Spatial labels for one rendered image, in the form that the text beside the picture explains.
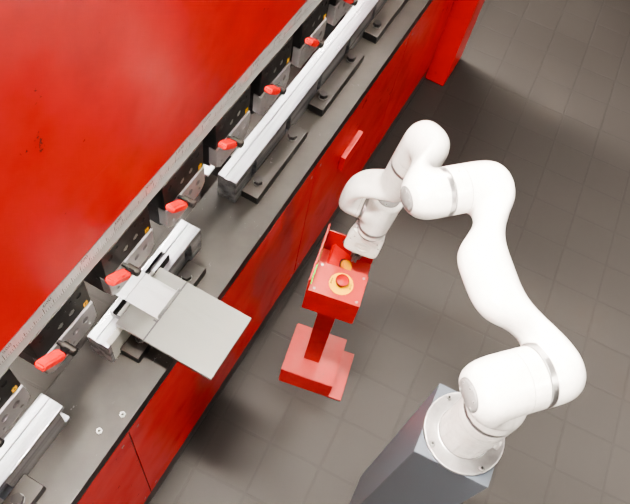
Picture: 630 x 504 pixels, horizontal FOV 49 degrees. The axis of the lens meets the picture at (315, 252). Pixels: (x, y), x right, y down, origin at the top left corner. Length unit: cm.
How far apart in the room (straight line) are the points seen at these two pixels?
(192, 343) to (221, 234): 40
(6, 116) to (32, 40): 10
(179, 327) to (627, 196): 255
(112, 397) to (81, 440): 12
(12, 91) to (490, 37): 338
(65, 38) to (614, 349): 265
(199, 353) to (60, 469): 40
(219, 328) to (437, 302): 147
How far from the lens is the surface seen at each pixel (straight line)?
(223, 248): 189
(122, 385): 175
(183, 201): 148
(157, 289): 170
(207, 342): 163
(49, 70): 97
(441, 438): 163
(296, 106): 209
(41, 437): 165
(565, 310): 315
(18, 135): 98
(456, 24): 345
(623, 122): 398
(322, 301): 199
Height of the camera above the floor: 251
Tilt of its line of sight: 59 degrees down
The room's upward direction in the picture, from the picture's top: 15 degrees clockwise
